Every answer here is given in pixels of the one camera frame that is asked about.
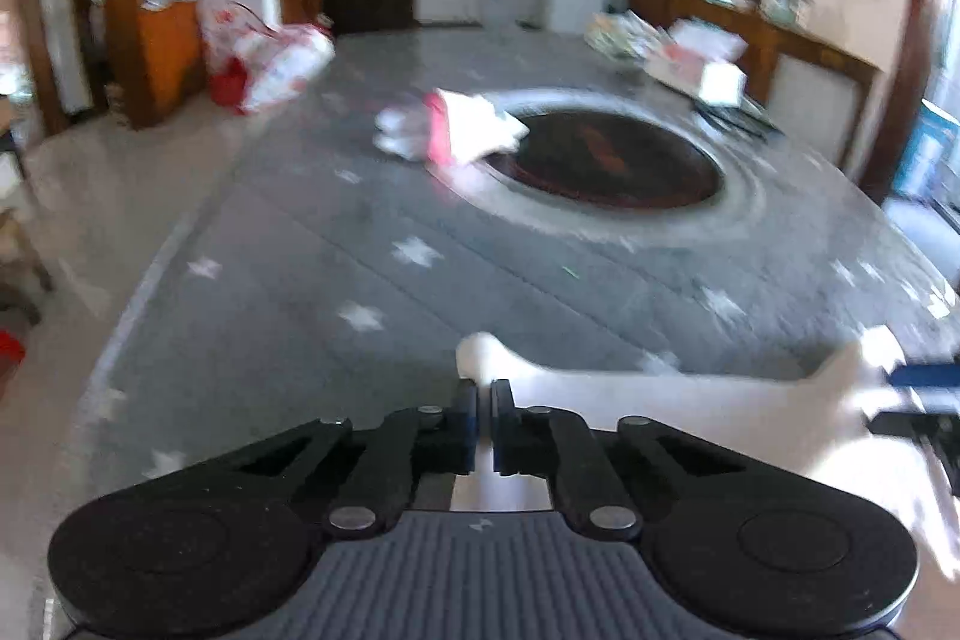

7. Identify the grey star-printed table cover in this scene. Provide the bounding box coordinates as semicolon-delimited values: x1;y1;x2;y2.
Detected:
45;29;960;611

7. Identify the polka dot play tent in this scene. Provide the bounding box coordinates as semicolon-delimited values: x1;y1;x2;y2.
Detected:
199;0;336;115

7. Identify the round black hotplate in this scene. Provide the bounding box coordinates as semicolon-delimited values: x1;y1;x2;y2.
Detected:
480;110;725;211

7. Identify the wooden archway frame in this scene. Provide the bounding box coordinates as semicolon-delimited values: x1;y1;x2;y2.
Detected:
859;0;953;206

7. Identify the white and pink tissue box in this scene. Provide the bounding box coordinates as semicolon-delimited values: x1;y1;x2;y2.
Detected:
646;19;749;107

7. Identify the light blue cabinet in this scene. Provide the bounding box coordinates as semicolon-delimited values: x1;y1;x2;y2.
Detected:
892;100;960;199

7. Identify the white and pink rubber glove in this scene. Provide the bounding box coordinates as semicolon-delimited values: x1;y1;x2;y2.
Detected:
373;89;532;167

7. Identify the crumpled plastic bag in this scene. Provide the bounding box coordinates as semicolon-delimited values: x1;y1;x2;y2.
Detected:
585;10;672;60

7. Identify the flat black tray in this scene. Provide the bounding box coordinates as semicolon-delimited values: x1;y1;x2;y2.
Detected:
694;100;785;140

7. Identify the wooden counter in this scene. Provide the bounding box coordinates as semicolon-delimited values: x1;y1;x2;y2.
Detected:
671;0;882;169

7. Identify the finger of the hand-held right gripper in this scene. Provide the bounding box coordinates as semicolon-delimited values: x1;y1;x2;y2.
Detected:
865;410;960;500
885;359;960;390

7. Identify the cream cloth garment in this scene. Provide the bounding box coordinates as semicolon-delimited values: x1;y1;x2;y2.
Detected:
450;325;960;573

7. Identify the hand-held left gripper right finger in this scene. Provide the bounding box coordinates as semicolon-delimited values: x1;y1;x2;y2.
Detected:
491;377;807;540

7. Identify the red plastic stool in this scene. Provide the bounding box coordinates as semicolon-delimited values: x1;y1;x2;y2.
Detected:
0;329;27;382

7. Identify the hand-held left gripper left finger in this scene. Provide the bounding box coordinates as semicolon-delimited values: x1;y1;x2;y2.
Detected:
146;377;481;540

